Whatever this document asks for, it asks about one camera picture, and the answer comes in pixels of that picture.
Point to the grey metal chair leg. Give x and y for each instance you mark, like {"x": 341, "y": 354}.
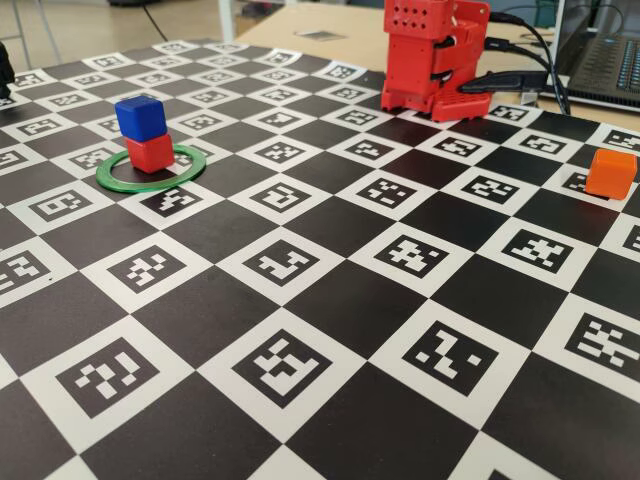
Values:
{"x": 21, "y": 35}
{"x": 49, "y": 32}

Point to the orange cube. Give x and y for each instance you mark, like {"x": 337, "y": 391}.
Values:
{"x": 610, "y": 175}

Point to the red cube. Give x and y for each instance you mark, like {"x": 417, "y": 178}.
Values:
{"x": 150, "y": 155}

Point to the dark laptop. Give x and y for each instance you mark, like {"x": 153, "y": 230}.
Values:
{"x": 600, "y": 65}

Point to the black stand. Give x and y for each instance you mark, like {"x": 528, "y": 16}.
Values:
{"x": 5, "y": 70}

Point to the white table leg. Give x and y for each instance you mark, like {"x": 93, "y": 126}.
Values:
{"x": 226, "y": 20}

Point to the blue cube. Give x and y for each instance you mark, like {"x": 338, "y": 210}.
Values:
{"x": 140, "y": 117}

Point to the black white marker checkerboard mat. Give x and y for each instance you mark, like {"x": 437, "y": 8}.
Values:
{"x": 350, "y": 300}

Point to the dark printed paper sheet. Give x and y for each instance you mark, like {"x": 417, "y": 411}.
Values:
{"x": 320, "y": 35}

